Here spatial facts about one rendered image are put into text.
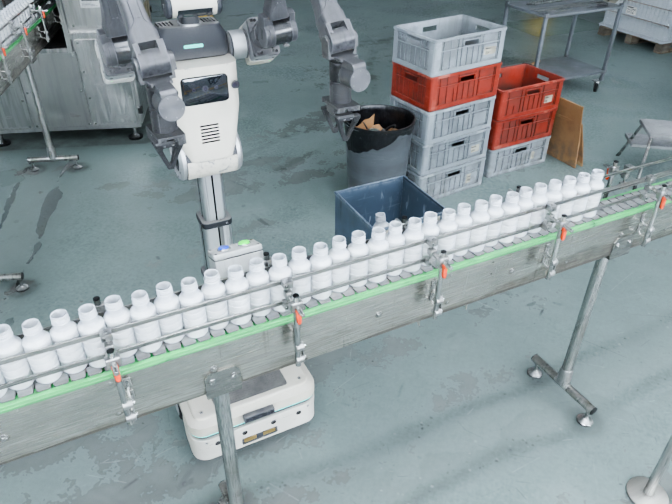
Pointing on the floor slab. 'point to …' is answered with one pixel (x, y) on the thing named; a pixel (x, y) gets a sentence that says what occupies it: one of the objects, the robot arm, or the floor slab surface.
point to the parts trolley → (566, 66)
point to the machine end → (72, 82)
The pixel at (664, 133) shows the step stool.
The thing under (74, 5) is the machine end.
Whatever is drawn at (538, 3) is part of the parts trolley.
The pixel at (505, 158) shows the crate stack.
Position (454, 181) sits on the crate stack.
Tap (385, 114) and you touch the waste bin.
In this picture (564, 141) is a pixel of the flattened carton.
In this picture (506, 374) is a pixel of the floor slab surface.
